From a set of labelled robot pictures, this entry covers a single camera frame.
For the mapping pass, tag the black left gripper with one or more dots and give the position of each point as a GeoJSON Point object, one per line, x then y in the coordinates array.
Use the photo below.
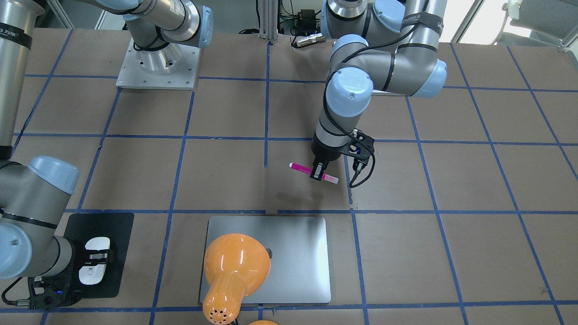
{"type": "Point", "coordinates": [324, 153]}

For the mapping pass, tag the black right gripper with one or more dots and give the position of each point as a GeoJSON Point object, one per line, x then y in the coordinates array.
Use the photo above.
{"type": "Point", "coordinates": [77, 263]}

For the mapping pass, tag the pink marker pen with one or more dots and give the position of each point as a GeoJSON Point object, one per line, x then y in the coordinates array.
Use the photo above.
{"type": "Point", "coordinates": [307, 170]}

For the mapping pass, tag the white computer mouse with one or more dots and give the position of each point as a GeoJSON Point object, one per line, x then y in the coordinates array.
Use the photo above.
{"type": "Point", "coordinates": [95, 265]}

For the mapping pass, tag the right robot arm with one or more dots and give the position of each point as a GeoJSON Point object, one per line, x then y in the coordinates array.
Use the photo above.
{"type": "Point", "coordinates": [34, 196]}

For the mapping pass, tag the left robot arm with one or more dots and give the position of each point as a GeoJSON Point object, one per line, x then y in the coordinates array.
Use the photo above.
{"type": "Point", "coordinates": [380, 45]}

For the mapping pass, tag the black mousepad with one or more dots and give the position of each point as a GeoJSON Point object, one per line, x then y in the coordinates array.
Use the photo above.
{"type": "Point", "coordinates": [117, 227]}

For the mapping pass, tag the silver laptop notebook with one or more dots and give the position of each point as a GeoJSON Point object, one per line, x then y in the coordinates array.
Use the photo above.
{"type": "Point", "coordinates": [300, 269]}

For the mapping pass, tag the orange desk lamp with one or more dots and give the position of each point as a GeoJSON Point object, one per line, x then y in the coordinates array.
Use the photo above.
{"type": "Point", "coordinates": [235, 266]}

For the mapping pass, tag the silver metal cylinder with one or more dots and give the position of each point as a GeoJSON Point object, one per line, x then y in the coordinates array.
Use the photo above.
{"type": "Point", "coordinates": [309, 40]}

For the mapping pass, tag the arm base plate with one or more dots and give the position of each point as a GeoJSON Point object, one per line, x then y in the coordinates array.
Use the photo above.
{"type": "Point", "coordinates": [174, 67]}

